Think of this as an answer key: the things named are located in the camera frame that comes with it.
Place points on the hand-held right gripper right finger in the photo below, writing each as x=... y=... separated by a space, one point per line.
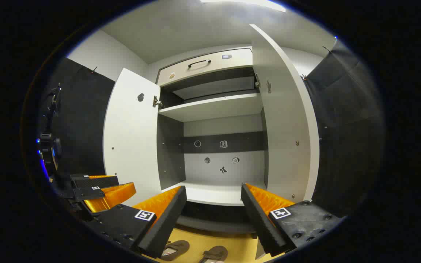
x=260 y=215

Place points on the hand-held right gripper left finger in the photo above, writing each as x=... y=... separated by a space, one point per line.
x=166 y=215

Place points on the metal door hinge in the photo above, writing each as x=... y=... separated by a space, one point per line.
x=258 y=81
x=156 y=102

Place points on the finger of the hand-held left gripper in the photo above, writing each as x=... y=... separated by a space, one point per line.
x=115 y=195
x=97 y=182

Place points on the white shoe cabinet door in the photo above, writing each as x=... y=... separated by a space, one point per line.
x=287 y=120
x=132 y=138

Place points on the white shoe cabinet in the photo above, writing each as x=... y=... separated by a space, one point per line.
x=170 y=146

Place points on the white cabinet drawer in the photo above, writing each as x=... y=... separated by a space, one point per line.
x=228 y=64

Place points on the brown fuzzy shoe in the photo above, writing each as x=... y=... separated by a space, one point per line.
x=175 y=249
x=216 y=252

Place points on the white cabinet shelf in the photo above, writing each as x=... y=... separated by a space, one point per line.
x=214 y=106
x=214 y=193

